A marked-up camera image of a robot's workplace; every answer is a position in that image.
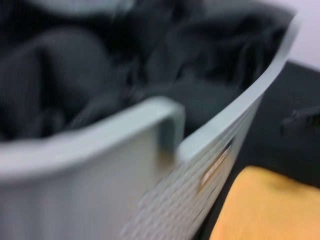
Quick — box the black crumpled cloth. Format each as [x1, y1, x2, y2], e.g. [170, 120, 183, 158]
[0, 0, 296, 143]

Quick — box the grey perforated plastic storage box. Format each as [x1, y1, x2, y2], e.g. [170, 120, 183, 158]
[0, 0, 305, 240]

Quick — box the black tablecloth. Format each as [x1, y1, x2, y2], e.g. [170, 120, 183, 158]
[199, 59, 320, 240]

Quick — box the grey and yellow microfibre towel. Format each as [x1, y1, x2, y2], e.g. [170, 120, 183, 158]
[209, 165, 320, 240]

